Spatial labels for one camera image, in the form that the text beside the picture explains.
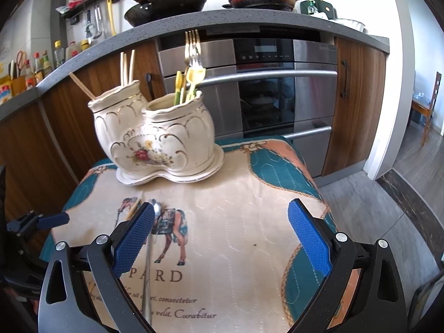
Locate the narrow wooden kitchen cabinet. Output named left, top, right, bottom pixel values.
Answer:
left=321, top=36, right=387, bottom=177

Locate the clear bottle with yellow cap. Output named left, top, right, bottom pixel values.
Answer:
left=53, top=41, right=66, bottom=70

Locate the yellow plastic fork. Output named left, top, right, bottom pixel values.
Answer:
left=186, top=69, right=206, bottom=103

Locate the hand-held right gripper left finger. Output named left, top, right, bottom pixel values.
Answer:
left=38, top=201, right=157, bottom=333

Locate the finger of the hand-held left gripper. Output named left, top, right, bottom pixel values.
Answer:
left=7, top=211, right=70, bottom=238

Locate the silver spoon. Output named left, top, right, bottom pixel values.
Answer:
left=142, top=199, right=164, bottom=325

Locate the black wok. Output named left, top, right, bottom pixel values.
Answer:
left=106, top=0, right=208, bottom=27

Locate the dark framed object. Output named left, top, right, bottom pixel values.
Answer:
left=407, top=277, right=444, bottom=333

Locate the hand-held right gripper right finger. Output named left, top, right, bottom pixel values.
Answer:
left=287, top=198, right=408, bottom=333

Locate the gold fork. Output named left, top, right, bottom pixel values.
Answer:
left=185, top=30, right=202, bottom=73

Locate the brown wooden chopstick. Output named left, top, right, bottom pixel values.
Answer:
left=69, top=73, right=96, bottom=99

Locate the printed horse tablecloth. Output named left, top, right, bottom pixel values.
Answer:
left=40, top=138, right=351, bottom=333

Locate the cream floral ceramic utensil holder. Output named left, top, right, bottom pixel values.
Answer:
left=87, top=80, right=225, bottom=184

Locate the grey kitchen countertop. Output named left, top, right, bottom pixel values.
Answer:
left=0, top=10, right=390, bottom=122

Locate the white bowl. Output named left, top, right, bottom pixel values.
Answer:
left=335, top=17, right=366, bottom=33

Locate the metal hanging utensil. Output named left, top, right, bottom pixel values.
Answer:
left=94, top=5, right=105, bottom=39

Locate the yellow knife holder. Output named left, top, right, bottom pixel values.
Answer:
left=10, top=74, right=26, bottom=96

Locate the black wall shelf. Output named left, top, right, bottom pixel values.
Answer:
left=60, top=0, right=120, bottom=19

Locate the yellow green plastic utensil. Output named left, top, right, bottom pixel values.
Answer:
left=174, top=70, right=190, bottom=105

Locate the yellow hanging utensil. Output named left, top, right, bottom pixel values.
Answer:
left=107, top=0, right=118, bottom=37

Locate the stainless steel oven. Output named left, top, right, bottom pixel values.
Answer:
left=158, top=26, right=339, bottom=177

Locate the wooden chair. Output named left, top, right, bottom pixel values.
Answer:
left=421, top=71, right=443, bottom=146

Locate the sauce bottle with red cap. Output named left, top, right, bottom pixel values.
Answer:
left=33, top=53, right=44, bottom=80

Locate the dark green container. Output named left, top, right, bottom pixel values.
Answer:
left=299, top=0, right=337, bottom=19

